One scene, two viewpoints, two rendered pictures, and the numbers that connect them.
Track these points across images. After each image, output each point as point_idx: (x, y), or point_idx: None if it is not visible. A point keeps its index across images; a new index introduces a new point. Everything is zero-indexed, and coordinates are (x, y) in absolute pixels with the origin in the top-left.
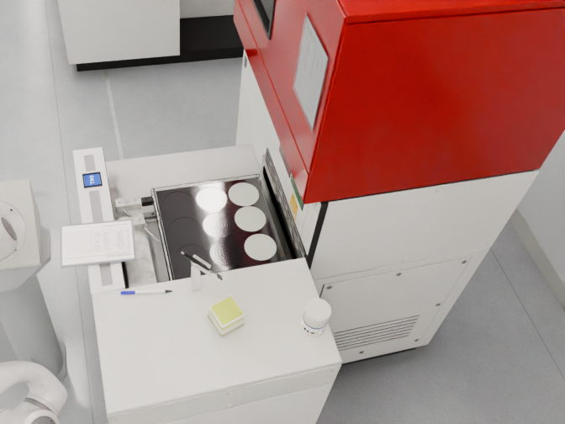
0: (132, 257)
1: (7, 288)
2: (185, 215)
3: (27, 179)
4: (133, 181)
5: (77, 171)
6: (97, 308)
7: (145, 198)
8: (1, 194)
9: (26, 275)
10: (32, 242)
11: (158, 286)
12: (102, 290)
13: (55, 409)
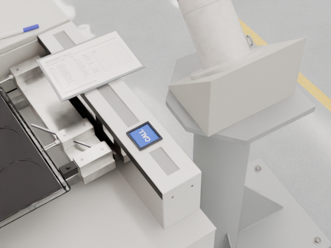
0: (41, 60)
1: (186, 58)
2: (4, 165)
3: (213, 79)
4: (118, 234)
5: (172, 142)
6: (57, 10)
7: (68, 165)
8: (235, 67)
9: (176, 75)
10: (183, 81)
11: (0, 45)
12: (60, 26)
13: None
